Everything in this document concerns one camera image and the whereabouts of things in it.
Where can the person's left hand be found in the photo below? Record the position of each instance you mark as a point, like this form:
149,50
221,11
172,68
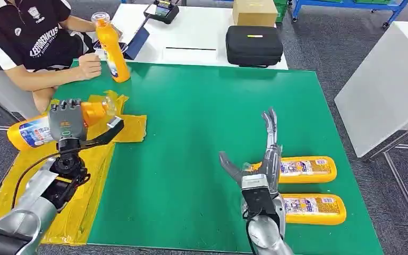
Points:
118,32

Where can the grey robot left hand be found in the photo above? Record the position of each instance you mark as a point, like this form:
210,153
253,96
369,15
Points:
66,121

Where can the person's right hand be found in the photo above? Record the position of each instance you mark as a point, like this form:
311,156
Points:
89,66

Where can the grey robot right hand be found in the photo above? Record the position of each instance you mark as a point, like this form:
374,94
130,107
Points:
272,163

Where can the orange drink bottle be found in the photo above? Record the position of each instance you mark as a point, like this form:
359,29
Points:
316,209
114,52
306,170
31,132

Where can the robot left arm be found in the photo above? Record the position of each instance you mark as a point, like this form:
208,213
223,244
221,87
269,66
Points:
31,207

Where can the blue tablet cover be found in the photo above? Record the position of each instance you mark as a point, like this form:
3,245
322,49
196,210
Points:
137,44

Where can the black handheld controller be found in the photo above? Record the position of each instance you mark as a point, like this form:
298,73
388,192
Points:
162,11

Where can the person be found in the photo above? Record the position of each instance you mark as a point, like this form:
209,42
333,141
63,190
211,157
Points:
28,38

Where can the black tape strip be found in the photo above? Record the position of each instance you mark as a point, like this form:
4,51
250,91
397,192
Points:
190,48

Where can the grey bench table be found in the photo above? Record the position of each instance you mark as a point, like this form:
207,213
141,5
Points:
0,91

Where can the yellow sheet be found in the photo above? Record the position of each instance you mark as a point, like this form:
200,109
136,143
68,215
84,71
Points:
84,197

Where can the green table mat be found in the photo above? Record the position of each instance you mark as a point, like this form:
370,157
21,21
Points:
197,140

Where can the black zip case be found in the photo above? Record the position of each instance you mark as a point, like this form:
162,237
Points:
254,45

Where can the cardboard box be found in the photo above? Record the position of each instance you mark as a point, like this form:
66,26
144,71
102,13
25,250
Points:
255,13

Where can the large white side table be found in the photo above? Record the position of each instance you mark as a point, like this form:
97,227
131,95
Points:
390,88

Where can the green crate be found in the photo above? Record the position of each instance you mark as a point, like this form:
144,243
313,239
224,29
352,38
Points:
282,8

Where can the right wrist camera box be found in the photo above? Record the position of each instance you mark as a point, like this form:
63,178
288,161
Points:
258,195

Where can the blue cart frame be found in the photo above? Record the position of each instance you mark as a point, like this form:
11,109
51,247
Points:
348,4

